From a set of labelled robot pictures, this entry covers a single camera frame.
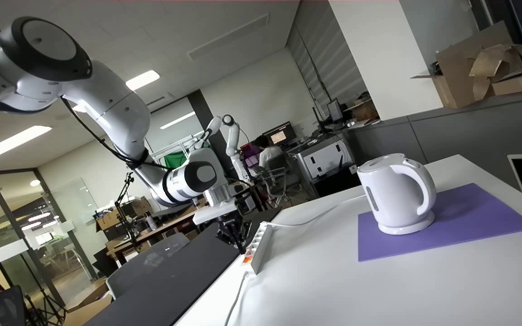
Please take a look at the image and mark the white cabinet in background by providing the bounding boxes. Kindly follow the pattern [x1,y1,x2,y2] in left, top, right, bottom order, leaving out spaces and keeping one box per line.
[297,138,353,181]

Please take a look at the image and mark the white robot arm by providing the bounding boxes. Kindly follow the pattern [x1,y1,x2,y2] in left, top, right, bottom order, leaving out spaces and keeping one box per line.
[0,16,246,246]

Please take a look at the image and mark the white power strip cable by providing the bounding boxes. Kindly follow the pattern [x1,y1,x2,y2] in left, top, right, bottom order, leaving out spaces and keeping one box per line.
[223,270,252,326]

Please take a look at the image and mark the purple paper mat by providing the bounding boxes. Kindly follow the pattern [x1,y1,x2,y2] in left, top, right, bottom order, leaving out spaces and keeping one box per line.
[357,183,522,261]

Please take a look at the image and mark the dark grey side panel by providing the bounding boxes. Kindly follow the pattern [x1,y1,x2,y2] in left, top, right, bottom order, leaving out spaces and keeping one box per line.
[85,227,237,326]

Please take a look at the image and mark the white electric kettle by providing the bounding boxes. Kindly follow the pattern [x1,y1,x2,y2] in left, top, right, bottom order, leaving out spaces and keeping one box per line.
[357,152,437,236]

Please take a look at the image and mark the white power strip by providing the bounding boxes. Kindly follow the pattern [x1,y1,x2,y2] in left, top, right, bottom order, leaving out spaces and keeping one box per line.
[243,223,274,274]

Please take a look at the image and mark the cardboard boxes on partition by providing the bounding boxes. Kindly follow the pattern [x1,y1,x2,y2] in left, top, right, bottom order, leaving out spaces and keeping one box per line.
[417,22,522,109]

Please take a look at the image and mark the white kettle plug cable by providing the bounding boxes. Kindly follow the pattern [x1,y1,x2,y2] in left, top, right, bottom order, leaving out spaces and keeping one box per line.
[266,194,366,230]

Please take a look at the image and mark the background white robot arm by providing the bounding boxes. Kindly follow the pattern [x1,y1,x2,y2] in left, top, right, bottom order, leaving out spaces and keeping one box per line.
[203,114,250,183]

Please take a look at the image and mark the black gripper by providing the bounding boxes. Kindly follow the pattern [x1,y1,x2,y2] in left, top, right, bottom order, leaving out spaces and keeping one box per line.
[192,185,248,245]

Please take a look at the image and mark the grey partition wall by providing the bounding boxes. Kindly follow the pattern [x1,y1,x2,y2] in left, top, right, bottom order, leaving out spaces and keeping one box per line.
[344,93,522,187]

